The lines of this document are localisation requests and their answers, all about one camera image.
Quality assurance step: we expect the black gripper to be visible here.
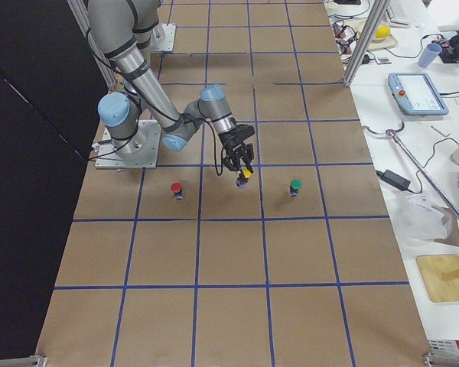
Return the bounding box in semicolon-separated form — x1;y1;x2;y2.
218;124;255;172

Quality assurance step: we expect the yellow push button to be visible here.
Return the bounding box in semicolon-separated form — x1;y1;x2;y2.
236;167;252;188

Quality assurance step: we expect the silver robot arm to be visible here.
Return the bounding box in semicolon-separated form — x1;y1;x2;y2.
87;1;255;180

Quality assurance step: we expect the green push button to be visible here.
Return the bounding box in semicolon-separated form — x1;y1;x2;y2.
289;179;302;197

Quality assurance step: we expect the red push button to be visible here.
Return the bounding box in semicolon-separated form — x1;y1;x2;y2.
170;182;184;200

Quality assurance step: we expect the metal cane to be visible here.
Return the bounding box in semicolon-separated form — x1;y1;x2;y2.
363;121;459;222

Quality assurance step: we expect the black power adapter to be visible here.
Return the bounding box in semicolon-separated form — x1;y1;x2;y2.
376;170;411;191

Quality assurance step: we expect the beige tray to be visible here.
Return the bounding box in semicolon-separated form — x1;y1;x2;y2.
347;19;398;51

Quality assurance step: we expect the clear plastic bag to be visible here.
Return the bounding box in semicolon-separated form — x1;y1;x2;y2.
392;193;453;241

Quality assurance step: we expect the blue teach pendant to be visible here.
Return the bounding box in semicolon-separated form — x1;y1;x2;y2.
387;73;449;116

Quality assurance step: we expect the yellow lemon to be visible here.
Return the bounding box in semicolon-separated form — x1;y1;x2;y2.
373;25;391;42

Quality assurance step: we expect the light blue cup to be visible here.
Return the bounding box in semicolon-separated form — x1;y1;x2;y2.
418;43;442;68

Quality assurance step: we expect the wooden cutting board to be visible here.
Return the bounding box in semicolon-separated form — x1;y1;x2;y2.
416;255;459;303

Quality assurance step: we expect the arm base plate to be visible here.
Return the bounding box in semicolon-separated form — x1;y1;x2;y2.
150;23;177;53
95;119;161;170

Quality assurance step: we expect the aluminium frame post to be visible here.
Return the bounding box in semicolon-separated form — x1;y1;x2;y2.
343;0;389;87

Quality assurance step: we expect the right bottom aluminium bracket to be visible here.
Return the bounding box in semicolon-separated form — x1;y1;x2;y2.
424;354;459;367

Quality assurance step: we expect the aluminium bracket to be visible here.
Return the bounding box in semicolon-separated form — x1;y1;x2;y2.
424;354;459;367
0;355;47;367

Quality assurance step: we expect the left bottom aluminium bracket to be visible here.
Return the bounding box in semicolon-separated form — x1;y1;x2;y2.
0;355;47;367

